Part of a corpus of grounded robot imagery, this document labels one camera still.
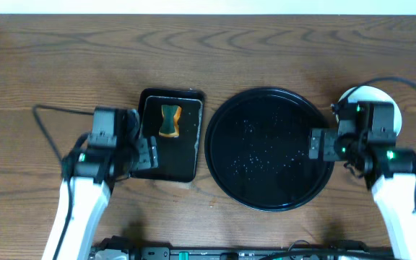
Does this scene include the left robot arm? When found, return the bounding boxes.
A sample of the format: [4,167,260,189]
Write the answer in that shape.
[42,133,157,259]

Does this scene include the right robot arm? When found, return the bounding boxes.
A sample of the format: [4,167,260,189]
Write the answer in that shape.
[309,129,416,259]

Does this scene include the light blue plate front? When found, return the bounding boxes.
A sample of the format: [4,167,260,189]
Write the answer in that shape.
[339,85,402,135]

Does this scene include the black round serving tray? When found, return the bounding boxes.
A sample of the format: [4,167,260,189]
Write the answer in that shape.
[204,87,334,212]

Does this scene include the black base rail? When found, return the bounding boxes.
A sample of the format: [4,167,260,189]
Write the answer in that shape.
[86,236,394,260]

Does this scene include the black rectangular water tray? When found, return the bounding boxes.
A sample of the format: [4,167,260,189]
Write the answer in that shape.
[131,88,204,183]

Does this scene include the orange green scrub sponge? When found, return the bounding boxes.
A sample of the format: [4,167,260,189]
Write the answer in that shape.
[159,105,182,138]

